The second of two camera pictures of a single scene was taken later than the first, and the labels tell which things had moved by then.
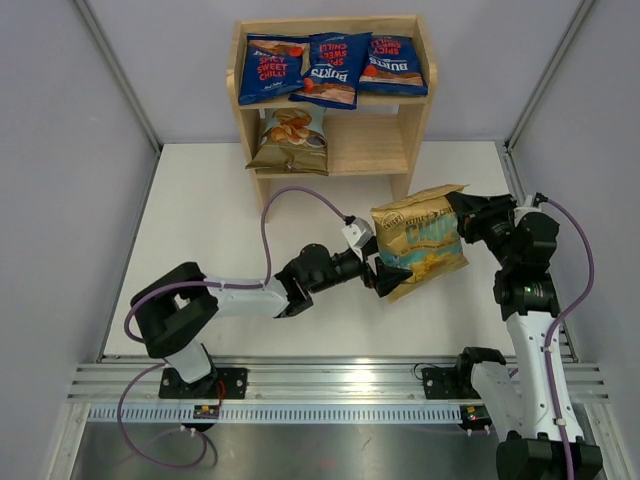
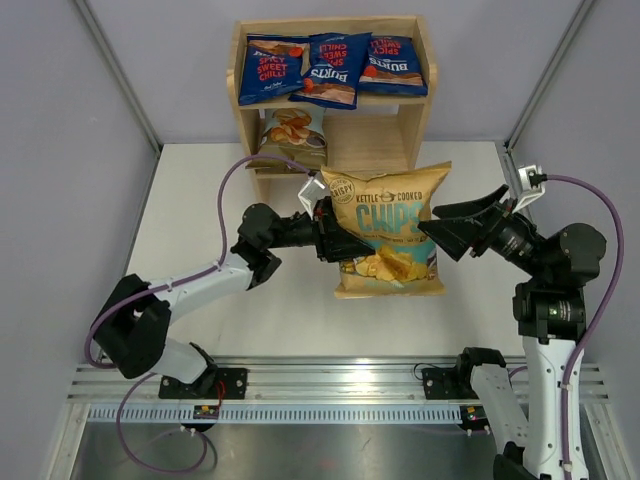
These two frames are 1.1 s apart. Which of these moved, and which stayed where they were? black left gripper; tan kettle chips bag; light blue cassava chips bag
Moved: tan kettle chips bag; black left gripper
Stayed: light blue cassava chips bag
